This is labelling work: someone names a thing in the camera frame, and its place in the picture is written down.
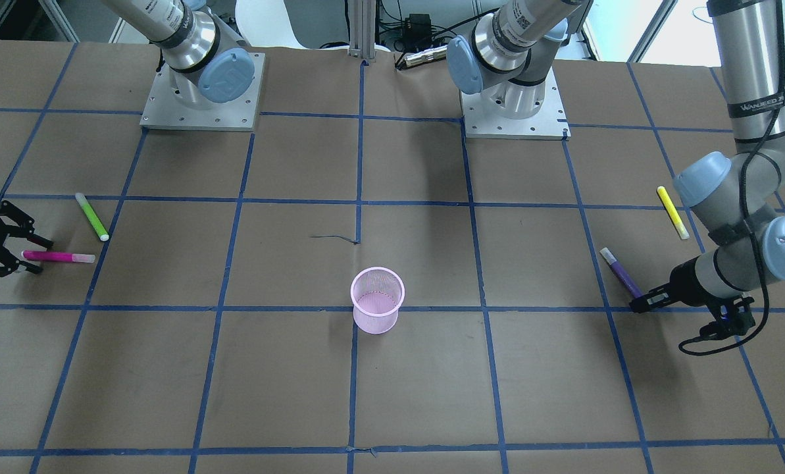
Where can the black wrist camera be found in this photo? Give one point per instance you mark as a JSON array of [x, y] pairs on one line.
[[732, 317]]

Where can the green highlighter pen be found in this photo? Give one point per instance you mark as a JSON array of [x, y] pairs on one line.
[[92, 217]]

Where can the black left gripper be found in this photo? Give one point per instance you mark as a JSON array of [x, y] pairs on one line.
[[680, 279]]

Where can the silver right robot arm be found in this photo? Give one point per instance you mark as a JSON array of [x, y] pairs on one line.
[[206, 80]]

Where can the pink highlighter pen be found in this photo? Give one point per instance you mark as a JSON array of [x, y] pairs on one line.
[[54, 256]]

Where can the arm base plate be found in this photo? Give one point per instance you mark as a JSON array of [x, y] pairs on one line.
[[176, 104], [513, 111]]

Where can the purple highlighter pen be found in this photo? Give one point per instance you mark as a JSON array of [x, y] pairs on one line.
[[621, 273]]

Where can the yellow highlighter pen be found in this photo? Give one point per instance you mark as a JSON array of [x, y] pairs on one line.
[[673, 213]]

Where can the pink mesh pen cup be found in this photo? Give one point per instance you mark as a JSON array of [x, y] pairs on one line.
[[377, 294]]

